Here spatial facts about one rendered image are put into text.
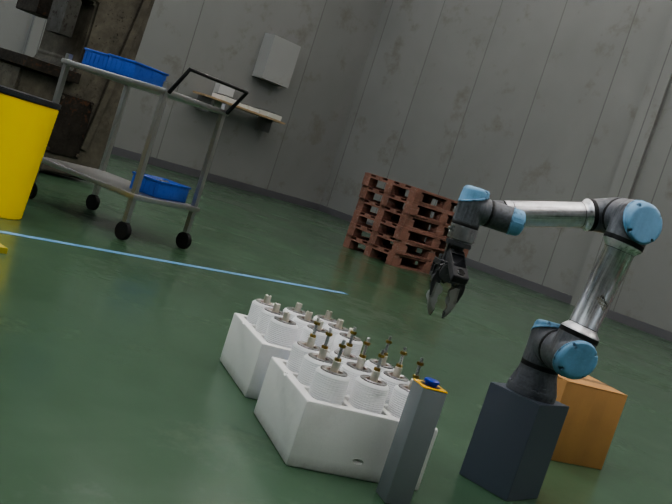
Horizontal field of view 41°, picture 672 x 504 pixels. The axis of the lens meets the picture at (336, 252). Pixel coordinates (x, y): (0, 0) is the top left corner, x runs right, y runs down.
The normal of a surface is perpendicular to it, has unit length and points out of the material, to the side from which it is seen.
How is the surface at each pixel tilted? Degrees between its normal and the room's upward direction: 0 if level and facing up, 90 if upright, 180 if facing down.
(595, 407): 90
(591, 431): 90
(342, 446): 90
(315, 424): 90
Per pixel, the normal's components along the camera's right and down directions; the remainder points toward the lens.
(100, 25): 0.76, 0.29
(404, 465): 0.30, 0.18
